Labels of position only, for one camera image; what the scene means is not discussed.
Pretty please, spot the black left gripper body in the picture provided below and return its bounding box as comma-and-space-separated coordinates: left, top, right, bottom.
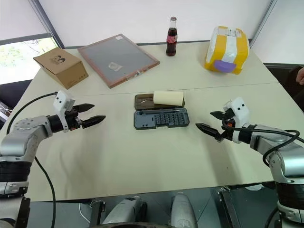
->
64, 106, 84, 132

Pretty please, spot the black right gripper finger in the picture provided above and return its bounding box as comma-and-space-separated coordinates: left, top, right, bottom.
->
195, 123, 226, 143
209, 110, 229, 120

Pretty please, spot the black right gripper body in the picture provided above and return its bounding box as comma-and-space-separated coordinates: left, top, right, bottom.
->
220, 110, 236, 142

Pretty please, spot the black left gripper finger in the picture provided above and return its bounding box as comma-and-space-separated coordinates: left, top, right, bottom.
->
81, 115, 106, 129
75, 103, 95, 114

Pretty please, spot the grey screwdriver bit case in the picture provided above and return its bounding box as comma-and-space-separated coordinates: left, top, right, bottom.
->
133, 93, 190, 130

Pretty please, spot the bystander bare hand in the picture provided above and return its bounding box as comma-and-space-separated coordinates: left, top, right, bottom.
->
297, 66, 304, 86

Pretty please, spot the brown cardboard box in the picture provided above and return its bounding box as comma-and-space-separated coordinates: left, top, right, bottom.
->
33, 46, 89, 90

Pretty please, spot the grey precision screwdriver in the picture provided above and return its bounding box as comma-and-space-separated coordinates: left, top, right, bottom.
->
140, 109, 181, 114

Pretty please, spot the cream cylindrical roll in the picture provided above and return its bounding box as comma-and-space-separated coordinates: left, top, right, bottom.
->
152, 90, 185, 107

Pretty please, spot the wood framed grey board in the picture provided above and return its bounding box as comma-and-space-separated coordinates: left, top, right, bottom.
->
77, 33, 160, 89

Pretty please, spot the yellow taped parcel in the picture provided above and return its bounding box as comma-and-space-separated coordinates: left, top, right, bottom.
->
204, 26, 250, 76

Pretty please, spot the bystander dark clothing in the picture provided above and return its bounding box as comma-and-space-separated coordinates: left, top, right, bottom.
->
284, 65, 304, 102

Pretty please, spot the silver rounded robot leg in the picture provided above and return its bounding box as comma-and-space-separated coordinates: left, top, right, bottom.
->
169, 191, 199, 228
104, 196, 148, 228

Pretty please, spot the glass cola bottle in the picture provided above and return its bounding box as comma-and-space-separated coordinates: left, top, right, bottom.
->
165, 16, 179, 57

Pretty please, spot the white roller blind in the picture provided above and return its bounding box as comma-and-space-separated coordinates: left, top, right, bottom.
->
0, 0, 52, 41

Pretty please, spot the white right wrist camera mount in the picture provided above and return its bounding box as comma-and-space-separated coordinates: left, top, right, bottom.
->
223, 96, 251, 143

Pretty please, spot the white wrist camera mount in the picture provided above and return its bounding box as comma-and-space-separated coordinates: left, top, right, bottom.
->
223, 96, 251, 143
53, 90, 76, 133

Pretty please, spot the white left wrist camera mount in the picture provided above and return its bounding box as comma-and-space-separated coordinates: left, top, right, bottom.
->
53, 90, 76, 133

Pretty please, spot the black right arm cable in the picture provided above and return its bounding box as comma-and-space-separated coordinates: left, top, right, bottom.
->
221, 118, 301, 167

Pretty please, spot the black table leg bracket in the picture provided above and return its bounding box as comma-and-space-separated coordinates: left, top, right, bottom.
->
88, 199, 106, 228
217, 186, 241, 228

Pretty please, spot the black window frame bar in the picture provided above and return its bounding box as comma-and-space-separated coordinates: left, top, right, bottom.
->
28, 0, 65, 50

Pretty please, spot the dark grey wall post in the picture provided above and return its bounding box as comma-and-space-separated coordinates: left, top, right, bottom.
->
248, 0, 276, 49

